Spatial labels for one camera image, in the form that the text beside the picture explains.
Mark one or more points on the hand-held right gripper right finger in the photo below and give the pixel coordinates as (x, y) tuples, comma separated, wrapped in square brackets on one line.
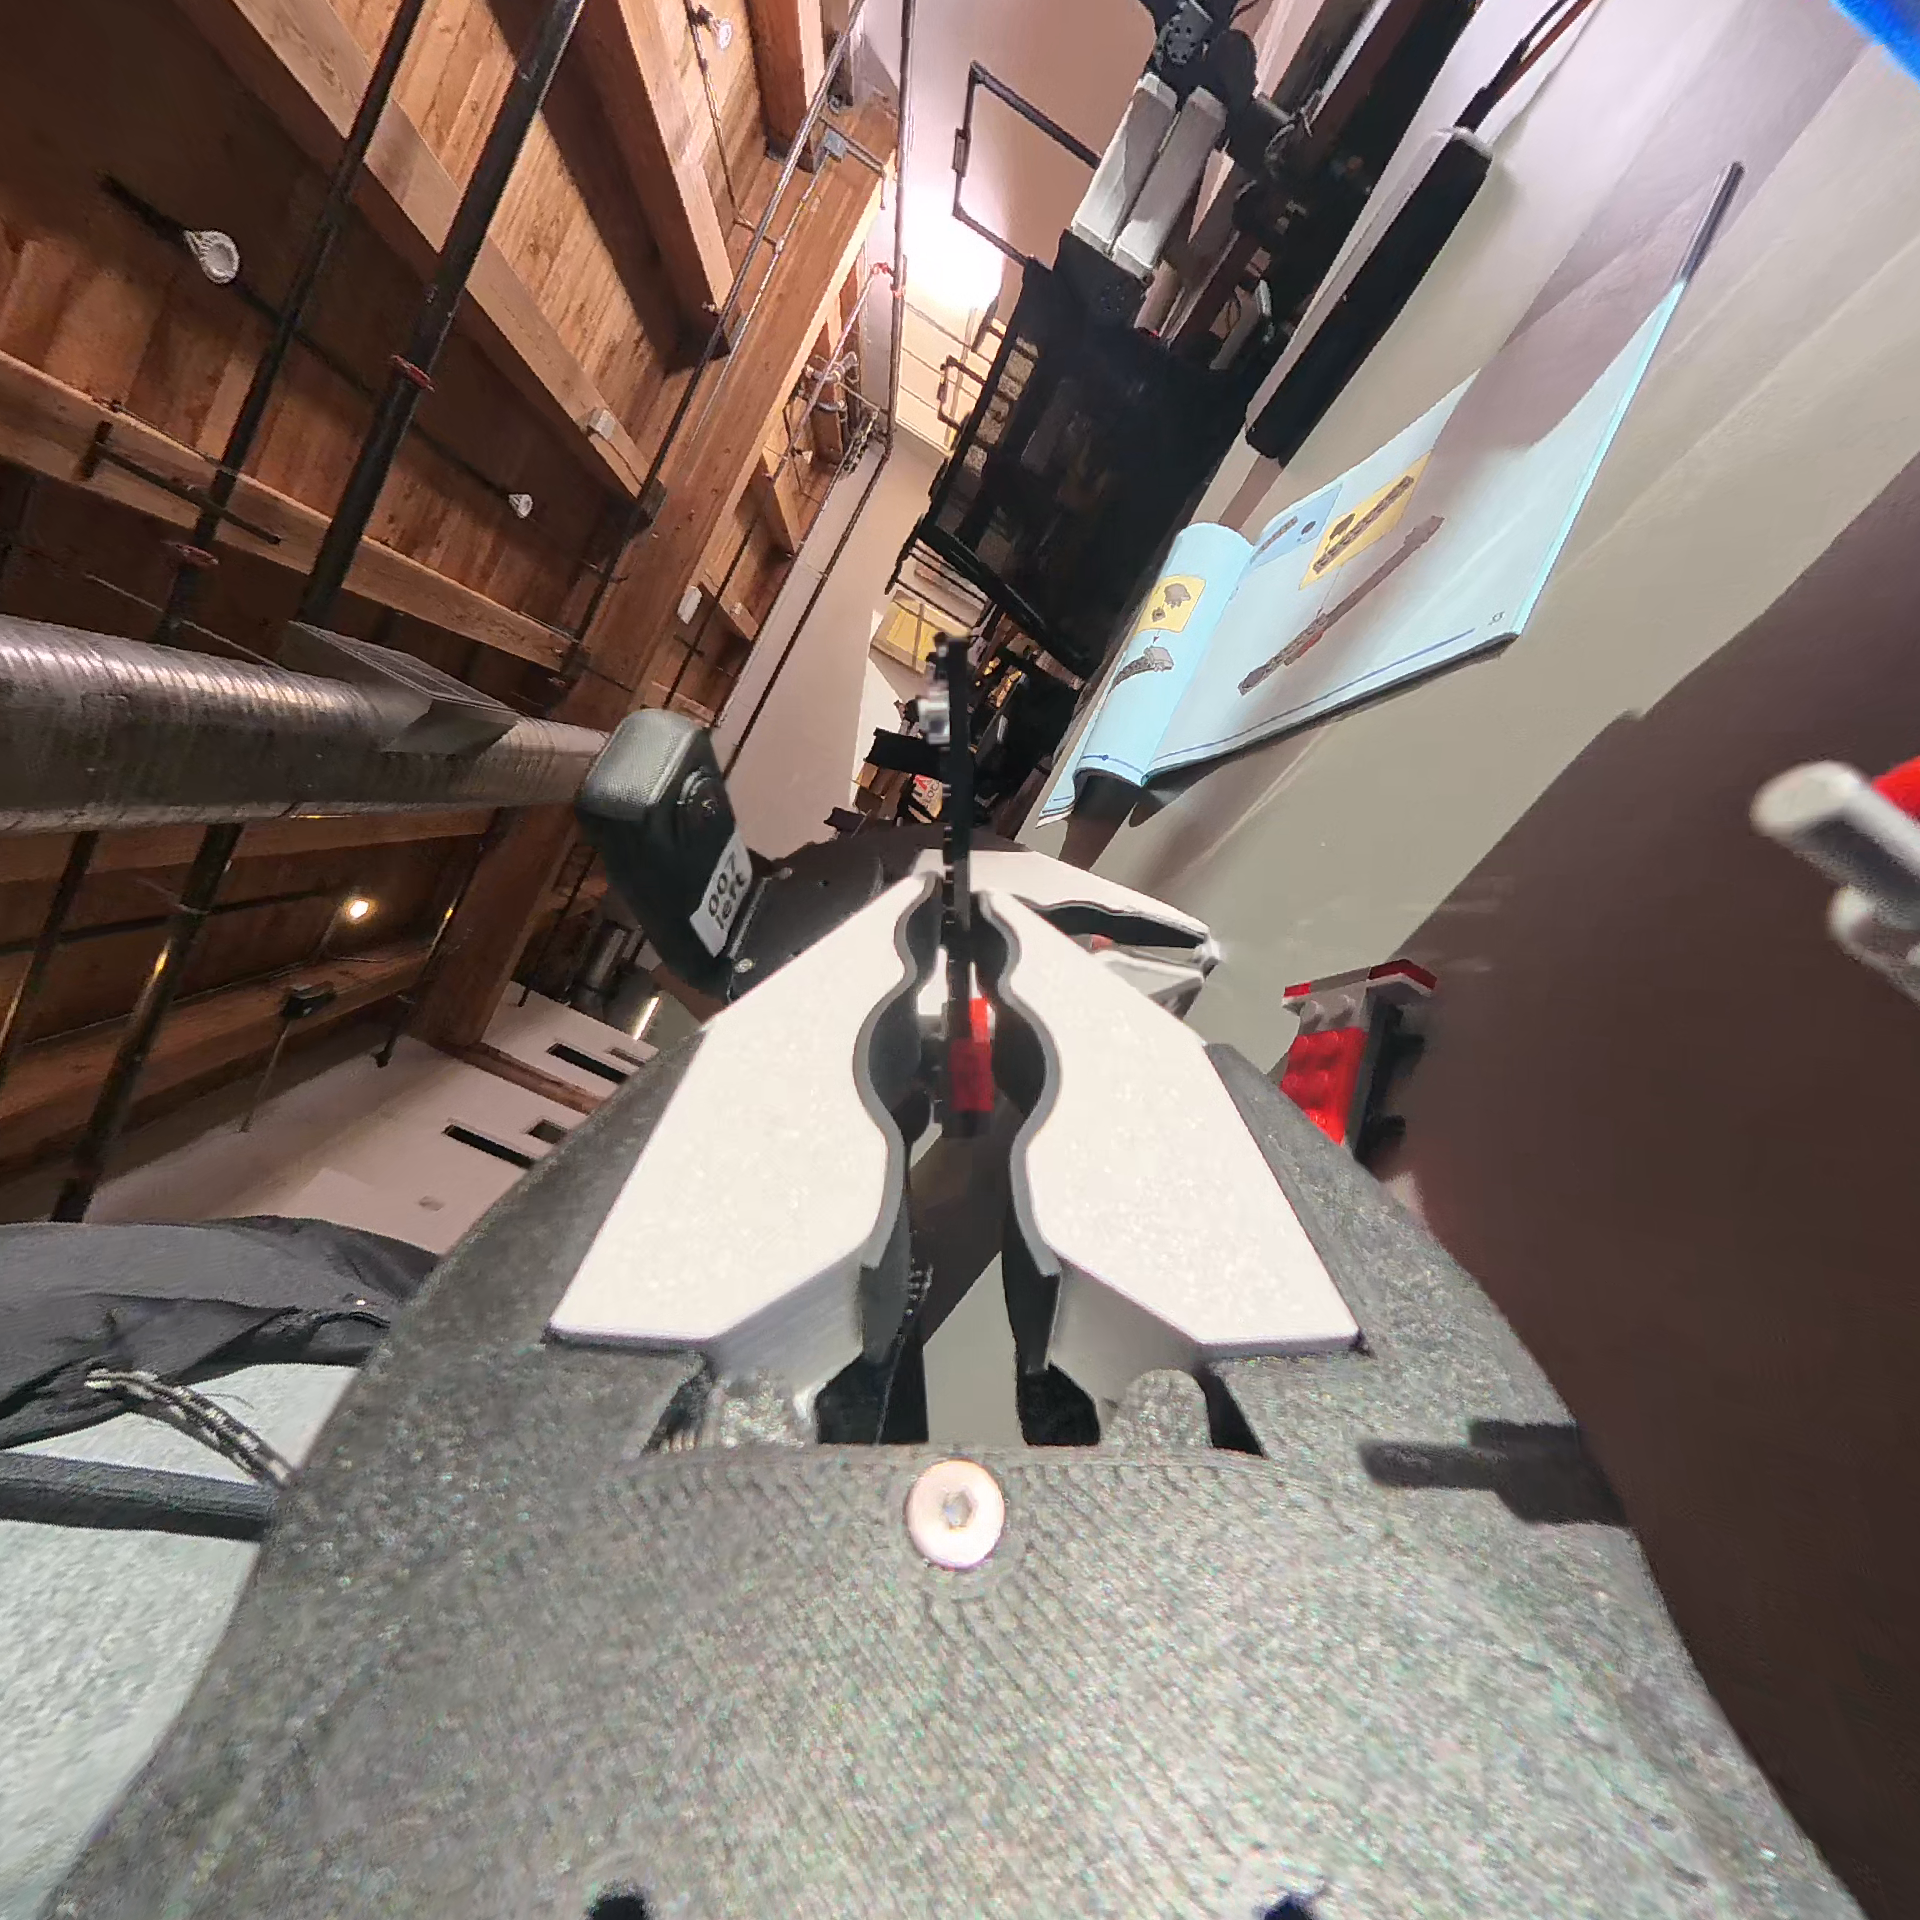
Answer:
[(1185, 1200)]

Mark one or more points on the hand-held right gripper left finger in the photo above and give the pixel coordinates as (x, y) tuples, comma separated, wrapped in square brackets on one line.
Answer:
[(721, 1185)]

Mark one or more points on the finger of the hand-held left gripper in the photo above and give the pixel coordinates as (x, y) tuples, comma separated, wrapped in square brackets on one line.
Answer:
[(1172, 975), (1095, 885)]

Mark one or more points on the black toy brick beam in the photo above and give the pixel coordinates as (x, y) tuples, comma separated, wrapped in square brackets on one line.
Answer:
[(957, 840)]

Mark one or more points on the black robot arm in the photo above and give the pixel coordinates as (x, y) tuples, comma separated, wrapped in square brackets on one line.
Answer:
[(1244, 91)]

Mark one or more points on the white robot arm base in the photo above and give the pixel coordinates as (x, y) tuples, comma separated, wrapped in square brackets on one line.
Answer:
[(1142, 165)]

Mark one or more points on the grey desk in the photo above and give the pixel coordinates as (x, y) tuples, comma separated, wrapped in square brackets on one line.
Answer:
[(1771, 451)]

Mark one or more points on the small red brick assembly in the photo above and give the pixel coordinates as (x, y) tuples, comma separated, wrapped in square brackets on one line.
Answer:
[(1328, 1065)]

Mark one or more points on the light blue instruction booklet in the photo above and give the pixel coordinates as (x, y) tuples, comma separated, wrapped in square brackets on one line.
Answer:
[(1350, 630)]

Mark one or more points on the black power strip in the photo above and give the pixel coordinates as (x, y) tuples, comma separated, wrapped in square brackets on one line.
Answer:
[(1382, 285)]

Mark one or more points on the toy brick truck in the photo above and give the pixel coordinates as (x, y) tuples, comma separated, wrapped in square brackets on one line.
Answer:
[(1822, 809)]

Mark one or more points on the blue plastic bin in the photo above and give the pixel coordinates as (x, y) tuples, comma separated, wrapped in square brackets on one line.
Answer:
[(1883, 24)]

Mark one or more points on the silver ventilation duct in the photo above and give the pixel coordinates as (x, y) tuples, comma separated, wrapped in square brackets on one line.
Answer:
[(225, 721)]

